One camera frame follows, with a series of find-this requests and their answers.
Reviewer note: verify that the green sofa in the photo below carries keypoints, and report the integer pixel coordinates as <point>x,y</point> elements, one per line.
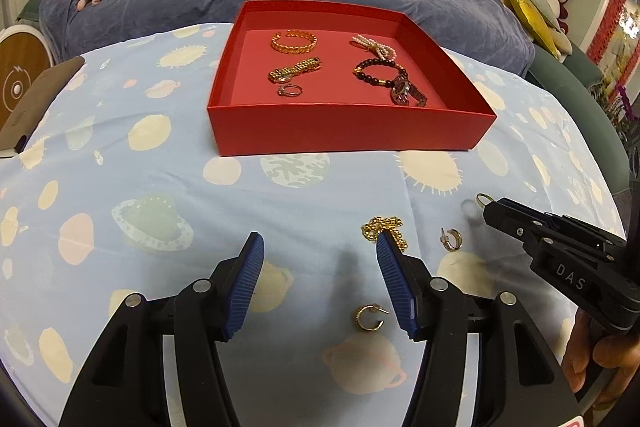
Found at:
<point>575,107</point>

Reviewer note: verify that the red cardboard box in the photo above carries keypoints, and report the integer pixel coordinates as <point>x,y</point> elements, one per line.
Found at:
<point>350,132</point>

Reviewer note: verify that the yellow cushion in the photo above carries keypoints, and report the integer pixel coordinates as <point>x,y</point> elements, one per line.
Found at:
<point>530,14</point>

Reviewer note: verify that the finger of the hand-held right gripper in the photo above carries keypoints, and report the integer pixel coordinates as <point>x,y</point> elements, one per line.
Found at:
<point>560,224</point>
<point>505,219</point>

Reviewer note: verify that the brown leather case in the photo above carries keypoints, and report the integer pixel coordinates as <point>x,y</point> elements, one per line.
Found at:
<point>40,102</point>

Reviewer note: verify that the person's right hand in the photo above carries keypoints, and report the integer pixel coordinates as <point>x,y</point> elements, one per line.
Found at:
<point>600,367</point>

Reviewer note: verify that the red patterned wall strip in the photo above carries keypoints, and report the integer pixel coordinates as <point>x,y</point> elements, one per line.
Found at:
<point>607,17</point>

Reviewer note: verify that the beige plush cushion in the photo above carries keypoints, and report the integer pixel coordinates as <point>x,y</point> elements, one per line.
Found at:
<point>562,44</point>

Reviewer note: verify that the purple flowers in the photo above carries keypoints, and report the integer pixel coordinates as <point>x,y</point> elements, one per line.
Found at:
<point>625,104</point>

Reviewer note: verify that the light blue planet-print cloth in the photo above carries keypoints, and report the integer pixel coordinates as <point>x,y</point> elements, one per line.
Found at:
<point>150,217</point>

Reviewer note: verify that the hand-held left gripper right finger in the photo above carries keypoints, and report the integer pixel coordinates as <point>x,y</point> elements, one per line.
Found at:
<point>395,287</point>

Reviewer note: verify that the small gold hoop earring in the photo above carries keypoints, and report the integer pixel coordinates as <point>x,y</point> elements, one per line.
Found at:
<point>478,197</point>

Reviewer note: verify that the round white wooden-faced device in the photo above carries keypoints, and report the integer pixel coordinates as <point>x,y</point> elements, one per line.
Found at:
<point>20,67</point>

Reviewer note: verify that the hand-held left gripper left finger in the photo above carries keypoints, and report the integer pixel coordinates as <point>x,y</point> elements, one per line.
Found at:
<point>245,287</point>

